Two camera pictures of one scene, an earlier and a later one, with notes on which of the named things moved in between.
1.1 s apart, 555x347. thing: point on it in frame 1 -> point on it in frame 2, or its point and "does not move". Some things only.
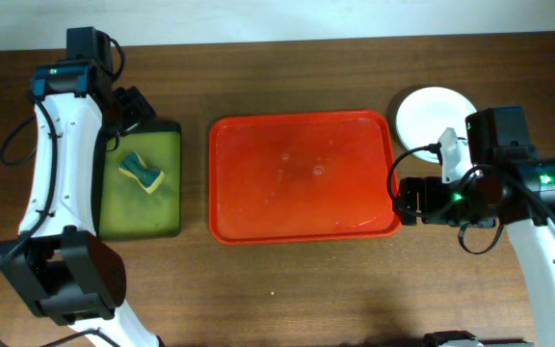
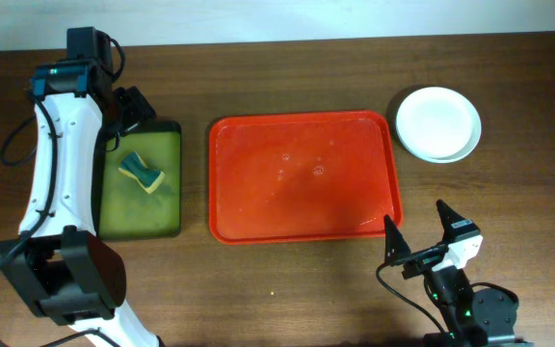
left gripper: x=136 y=107 does not move
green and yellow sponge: x=147 y=177 does not move
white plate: x=425 y=113 does not move
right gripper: x=419 y=200 -> x=394 y=251
